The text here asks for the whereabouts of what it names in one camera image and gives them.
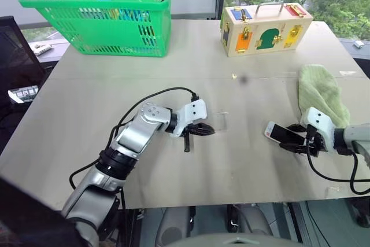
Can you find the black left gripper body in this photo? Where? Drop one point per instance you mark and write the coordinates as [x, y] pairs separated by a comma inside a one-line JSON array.
[[192, 129]]

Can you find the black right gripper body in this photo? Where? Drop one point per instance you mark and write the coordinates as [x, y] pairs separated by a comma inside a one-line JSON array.
[[316, 143]]

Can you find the white smartphone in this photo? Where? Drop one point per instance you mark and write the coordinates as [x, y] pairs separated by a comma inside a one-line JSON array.
[[281, 133]]

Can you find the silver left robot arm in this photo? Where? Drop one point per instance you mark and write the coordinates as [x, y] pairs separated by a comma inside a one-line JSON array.
[[136, 134]]

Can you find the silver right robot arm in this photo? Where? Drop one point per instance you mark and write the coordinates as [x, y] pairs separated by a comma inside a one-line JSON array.
[[352, 137]]

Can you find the clear plastic phone case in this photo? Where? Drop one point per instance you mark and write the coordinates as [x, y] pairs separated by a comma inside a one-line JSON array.
[[221, 121]]

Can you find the light green cloth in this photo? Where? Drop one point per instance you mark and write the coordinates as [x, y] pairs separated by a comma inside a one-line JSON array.
[[318, 90]]

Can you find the grey rounded shape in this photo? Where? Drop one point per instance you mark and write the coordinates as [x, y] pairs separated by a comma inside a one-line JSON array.
[[173, 226]]

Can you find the wooden lock box toy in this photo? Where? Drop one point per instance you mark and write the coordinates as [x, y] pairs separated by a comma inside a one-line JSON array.
[[260, 36]]

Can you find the small white box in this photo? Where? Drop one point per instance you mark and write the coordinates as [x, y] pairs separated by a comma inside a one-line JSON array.
[[358, 43]]

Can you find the green plastic shopping basket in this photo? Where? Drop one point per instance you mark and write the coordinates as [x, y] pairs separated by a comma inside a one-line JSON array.
[[115, 31]]

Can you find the blue yellow package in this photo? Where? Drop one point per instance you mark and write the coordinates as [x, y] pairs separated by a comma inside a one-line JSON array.
[[127, 15]]

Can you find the white button control box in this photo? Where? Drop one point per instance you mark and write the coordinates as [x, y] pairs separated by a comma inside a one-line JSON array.
[[23, 93]]

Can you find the white power strip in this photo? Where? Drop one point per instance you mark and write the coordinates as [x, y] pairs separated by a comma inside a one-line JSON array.
[[40, 48]]

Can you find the dark rounded shape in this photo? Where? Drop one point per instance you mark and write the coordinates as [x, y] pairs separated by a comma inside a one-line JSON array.
[[29, 221]]

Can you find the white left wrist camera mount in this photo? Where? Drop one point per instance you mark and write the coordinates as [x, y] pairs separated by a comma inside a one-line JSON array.
[[195, 109]]

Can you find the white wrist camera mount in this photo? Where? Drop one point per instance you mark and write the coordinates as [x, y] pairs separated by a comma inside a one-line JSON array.
[[318, 119], [195, 109]]

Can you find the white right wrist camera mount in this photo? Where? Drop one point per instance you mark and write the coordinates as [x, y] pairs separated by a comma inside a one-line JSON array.
[[318, 119]]

